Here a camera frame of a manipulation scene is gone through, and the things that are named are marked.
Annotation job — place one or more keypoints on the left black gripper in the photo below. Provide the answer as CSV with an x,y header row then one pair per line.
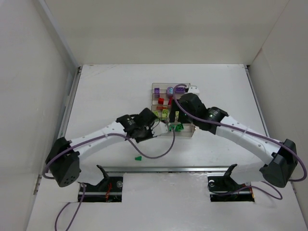
x,y
146,134

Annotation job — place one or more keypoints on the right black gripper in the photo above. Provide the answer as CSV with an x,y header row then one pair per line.
x,y
173,115

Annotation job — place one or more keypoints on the red lego arch piece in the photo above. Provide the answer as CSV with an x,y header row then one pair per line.
x,y
170,101

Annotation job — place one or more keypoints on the green lego brick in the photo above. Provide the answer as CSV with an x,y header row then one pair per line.
x,y
179,127

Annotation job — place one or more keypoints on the lime lego square brick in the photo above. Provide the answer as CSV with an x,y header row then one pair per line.
x,y
157,113

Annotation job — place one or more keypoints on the red lego small brick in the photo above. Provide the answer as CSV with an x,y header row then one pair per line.
x,y
161,101

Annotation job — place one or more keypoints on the purple lego long plate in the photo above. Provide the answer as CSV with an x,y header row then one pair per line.
x,y
180,90

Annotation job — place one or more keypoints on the purple lego round brick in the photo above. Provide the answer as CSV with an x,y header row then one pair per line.
x,y
169,91

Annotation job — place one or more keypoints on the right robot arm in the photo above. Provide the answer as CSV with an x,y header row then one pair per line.
x,y
277,159

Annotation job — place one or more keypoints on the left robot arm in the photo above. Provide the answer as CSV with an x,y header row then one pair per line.
x,y
65,158

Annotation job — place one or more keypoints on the clear compartment organizer tray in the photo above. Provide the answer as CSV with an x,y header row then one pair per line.
x,y
161,105

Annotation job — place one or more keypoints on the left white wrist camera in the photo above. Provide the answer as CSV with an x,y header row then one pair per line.
x,y
160,129

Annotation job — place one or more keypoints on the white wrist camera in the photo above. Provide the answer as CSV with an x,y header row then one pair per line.
x,y
193,89
160,129

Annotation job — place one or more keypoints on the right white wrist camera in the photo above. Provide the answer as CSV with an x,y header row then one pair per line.
x,y
193,89

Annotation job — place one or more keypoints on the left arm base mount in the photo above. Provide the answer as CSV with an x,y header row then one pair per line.
x,y
108,192

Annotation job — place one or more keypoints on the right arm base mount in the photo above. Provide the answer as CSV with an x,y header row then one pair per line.
x,y
222,189

